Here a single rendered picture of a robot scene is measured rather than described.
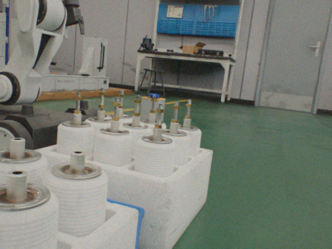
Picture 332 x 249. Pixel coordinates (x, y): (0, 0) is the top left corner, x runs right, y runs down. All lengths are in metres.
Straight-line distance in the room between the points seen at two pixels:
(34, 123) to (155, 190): 0.61
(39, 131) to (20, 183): 0.79
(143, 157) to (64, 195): 0.31
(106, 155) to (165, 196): 0.18
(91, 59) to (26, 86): 3.18
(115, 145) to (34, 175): 0.28
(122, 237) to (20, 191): 0.19
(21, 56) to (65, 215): 1.02
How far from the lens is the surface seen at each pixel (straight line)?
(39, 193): 0.41
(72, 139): 0.83
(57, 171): 0.49
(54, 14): 1.37
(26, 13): 1.34
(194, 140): 0.94
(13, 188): 0.40
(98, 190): 0.47
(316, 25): 5.92
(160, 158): 0.72
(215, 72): 5.94
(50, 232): 0.40
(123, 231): 0.51
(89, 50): 4.63
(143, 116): 1.18
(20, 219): 0.37
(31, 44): 1.34
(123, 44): 6.60
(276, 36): 5.88
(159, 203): 0.71
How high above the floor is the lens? 0.41
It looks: 10 degrees down
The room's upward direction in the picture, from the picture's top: 6 degrees clockwise
